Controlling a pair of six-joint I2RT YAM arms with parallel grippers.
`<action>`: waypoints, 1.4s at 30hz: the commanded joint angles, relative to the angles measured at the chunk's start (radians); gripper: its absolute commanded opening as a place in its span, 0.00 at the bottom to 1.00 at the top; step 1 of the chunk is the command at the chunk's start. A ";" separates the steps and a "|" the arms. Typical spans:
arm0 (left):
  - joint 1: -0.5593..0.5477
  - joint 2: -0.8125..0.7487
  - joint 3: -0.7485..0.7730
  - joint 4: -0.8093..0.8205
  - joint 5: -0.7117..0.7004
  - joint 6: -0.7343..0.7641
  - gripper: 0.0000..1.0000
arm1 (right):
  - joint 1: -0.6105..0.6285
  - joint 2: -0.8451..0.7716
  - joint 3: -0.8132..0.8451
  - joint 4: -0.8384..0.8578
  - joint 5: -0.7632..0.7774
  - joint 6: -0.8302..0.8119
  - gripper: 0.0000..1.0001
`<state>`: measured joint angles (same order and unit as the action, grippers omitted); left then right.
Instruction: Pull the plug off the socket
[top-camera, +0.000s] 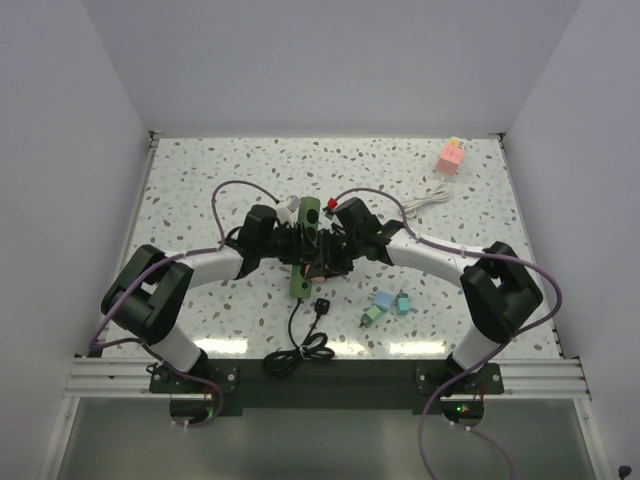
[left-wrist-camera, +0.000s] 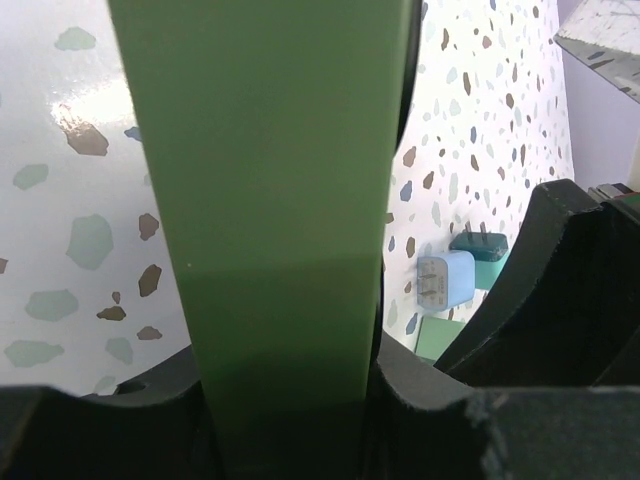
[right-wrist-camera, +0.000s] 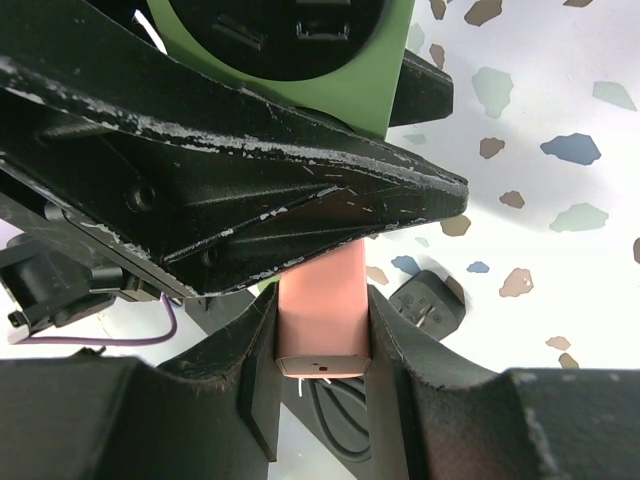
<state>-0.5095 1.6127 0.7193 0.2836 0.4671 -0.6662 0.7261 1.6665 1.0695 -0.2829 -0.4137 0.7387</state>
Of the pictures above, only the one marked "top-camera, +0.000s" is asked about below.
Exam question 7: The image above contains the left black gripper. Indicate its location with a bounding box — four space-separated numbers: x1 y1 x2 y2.
258 221 316 265

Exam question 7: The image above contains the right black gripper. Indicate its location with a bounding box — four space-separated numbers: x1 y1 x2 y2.
307 228 364 280

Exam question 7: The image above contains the blue plug cube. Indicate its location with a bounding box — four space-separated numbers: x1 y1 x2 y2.
373 291 395 312

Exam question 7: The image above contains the green plug cube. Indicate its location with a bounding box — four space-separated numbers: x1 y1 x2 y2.
359 305 384 328

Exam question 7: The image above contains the teal plug cube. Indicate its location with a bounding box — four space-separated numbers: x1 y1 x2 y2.
395 292 411 316

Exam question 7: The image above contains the green power strip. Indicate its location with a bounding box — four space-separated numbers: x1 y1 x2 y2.
289 196 320 300

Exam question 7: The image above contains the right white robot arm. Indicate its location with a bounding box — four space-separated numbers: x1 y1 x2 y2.
303 197 543 393

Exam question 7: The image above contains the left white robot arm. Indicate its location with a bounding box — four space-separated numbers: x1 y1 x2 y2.
101 197 320 392

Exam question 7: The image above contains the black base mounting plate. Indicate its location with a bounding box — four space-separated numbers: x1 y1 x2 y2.
147 357 506 417

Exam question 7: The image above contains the pink cube charger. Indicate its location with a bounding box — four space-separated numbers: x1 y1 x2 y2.
435 137 466 176

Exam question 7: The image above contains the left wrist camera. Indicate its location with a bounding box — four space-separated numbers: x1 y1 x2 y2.
276 196 301 225

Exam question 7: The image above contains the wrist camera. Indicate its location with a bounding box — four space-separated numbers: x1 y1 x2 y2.
276 196 301 225
323 198 338 219

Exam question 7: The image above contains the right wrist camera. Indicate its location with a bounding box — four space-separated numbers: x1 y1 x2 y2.
323 198 338 219

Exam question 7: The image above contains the black power strip cable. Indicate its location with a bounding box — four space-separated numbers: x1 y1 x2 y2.
263 297 336 382

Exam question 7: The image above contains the white coiled cable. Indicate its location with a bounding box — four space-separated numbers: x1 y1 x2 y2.
399 172 454 219

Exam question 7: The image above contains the aluminium frame rail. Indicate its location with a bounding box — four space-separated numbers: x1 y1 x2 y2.
63 131 161 398

